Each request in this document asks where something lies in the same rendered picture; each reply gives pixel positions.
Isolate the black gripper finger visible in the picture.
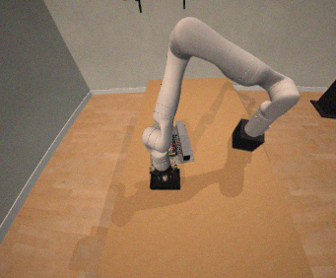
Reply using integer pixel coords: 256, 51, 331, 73
166, 165, 177, 177
150, 168, 161, 179

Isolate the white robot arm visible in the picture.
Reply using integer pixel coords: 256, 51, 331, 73
142, 17, 301, 171

